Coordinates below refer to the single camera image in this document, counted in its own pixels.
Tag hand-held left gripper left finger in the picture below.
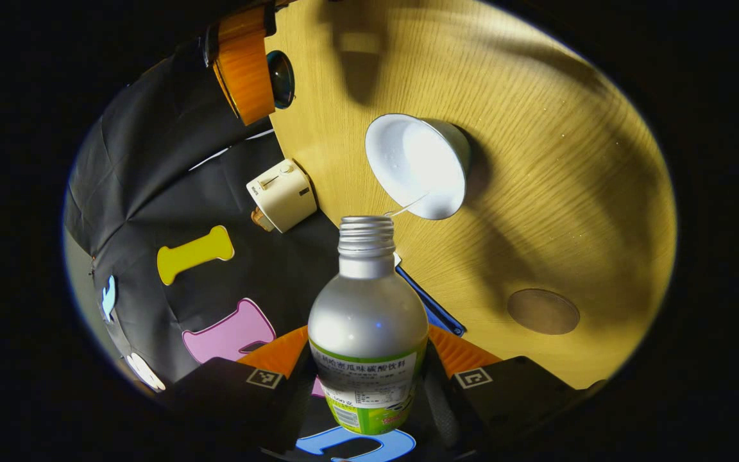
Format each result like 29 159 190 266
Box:
158 325 314 453

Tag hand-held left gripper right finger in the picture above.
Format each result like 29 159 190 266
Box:
425 324 593 453

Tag teal teacup lid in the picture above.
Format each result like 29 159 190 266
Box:
266 50 296 110

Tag round brown coaster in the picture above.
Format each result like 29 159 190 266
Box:
507 288 581 336

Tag silver green water bottle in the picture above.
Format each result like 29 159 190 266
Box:
307 216 430 436

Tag blue folded towel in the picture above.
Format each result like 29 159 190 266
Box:
394 252 467 338

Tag black backdrop cloth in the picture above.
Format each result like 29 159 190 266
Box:
64 38 418 462

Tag white toaster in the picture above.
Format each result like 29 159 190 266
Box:
246 158 318 234

